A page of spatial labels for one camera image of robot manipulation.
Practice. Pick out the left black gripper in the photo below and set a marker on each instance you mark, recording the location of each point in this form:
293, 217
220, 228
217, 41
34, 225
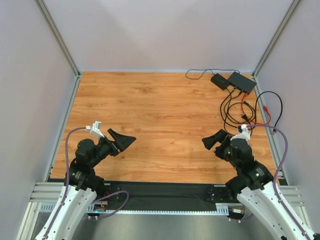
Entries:
111, 145

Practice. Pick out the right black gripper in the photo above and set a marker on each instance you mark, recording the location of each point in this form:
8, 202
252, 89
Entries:
222, 144

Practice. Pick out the black network switch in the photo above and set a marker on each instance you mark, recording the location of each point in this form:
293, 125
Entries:
241, 82

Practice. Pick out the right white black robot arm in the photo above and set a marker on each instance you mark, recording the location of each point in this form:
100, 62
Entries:
256, 188

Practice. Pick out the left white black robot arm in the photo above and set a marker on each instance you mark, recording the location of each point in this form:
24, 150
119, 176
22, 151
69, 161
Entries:
81, 185

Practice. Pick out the black power adapter brick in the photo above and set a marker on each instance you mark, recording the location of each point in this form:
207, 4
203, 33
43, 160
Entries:
220, 81

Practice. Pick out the black cloth strip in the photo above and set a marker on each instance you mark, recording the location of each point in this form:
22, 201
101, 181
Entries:
165, 197

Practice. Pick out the thin black adapter lead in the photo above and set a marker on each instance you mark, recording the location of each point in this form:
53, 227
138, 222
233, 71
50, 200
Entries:
196, 74

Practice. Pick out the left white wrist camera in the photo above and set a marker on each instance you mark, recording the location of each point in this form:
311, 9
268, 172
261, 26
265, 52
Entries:
95, 130

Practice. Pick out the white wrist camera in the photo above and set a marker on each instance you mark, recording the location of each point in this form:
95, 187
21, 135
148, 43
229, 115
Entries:
95, 130
242, 133

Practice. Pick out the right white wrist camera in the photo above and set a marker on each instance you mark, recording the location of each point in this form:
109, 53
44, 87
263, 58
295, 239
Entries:
242, 133

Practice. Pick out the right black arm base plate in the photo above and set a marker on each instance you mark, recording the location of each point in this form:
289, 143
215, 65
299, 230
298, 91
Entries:
217, 193

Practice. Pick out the grey slotted cable duct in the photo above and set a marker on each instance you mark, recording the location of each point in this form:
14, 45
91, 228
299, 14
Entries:
221, 210

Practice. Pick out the aluminium front rail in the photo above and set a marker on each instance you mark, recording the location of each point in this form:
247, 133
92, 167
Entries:
50, 192

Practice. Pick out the right aluminium frame post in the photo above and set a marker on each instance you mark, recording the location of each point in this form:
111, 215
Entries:
277, 35

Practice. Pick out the aluminium frame post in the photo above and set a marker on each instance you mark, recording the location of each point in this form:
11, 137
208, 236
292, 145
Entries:
277, 35
57, 35

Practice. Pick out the left aluminium frame post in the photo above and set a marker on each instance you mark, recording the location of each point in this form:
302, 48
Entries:
57, 35

